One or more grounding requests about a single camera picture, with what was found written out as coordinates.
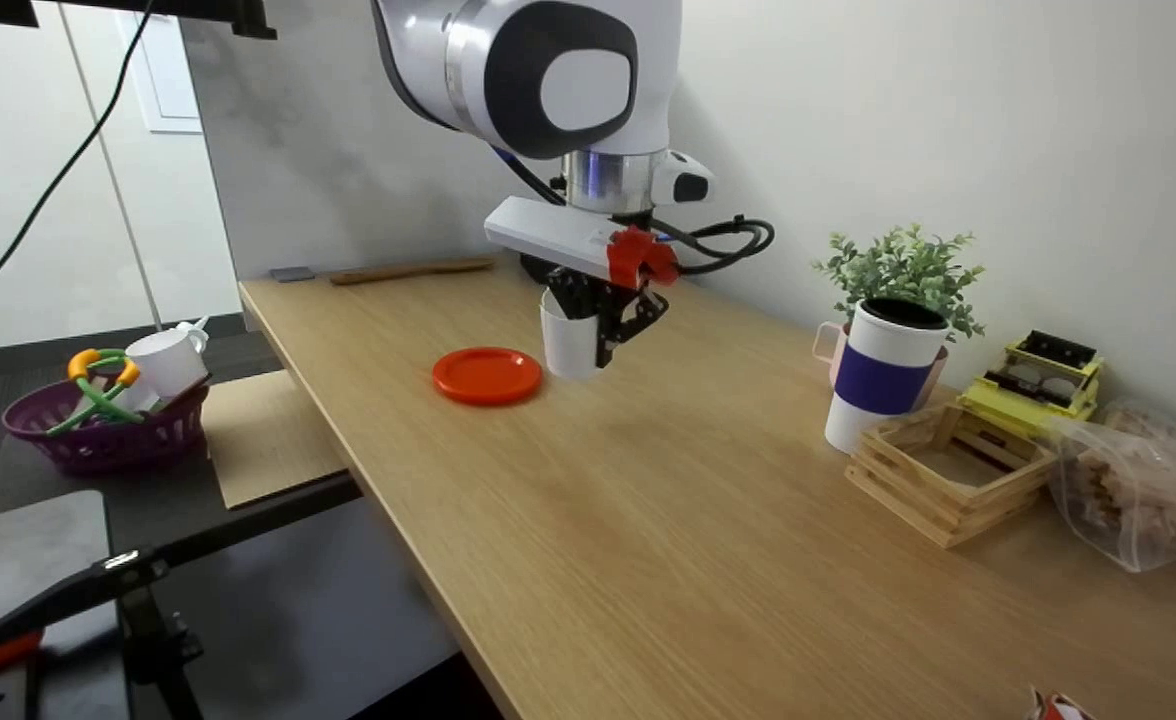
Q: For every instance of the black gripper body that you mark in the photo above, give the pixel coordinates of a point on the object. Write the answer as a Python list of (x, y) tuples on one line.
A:
[(550, 274)]

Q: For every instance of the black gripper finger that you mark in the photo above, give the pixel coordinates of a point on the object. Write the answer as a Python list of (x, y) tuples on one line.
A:
[(629, 312), (583, 298)]

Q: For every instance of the white ceramic mug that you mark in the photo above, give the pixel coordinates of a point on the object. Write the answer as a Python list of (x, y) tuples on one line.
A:
[(570, 345)]

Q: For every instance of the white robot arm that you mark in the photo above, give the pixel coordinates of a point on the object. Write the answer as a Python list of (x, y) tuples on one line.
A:
[(585, 87)]

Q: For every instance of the small red plate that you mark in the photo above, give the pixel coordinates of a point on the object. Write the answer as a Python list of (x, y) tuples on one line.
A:
[(485, 376)]

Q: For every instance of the white cup with blue sleeve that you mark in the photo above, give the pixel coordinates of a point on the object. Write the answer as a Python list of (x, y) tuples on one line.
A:
[(883, 370)]

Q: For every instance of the green plant in pink pot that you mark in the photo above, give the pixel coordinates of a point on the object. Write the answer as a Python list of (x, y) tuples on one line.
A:
[(906, 266)]

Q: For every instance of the small wooden crate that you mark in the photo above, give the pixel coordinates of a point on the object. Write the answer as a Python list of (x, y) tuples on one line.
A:
[(950, 473)]

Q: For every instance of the yellow toy box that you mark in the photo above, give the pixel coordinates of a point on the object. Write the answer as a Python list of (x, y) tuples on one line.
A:
[(1038, 387)]

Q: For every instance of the white cup in basket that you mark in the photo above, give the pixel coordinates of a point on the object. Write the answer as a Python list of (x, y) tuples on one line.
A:
[(170, 365)]

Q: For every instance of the purple plastic basket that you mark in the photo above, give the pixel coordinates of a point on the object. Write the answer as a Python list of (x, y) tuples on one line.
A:
[(105, 446)]

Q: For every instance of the clear plastic bag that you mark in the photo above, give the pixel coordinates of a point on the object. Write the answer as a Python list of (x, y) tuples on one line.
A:
[(1117, 487)]

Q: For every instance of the small red white toy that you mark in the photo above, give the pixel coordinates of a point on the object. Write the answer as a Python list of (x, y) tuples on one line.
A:
[(1052, 704)]

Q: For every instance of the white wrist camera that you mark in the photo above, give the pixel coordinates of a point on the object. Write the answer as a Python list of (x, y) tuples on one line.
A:
[(583, 240)]

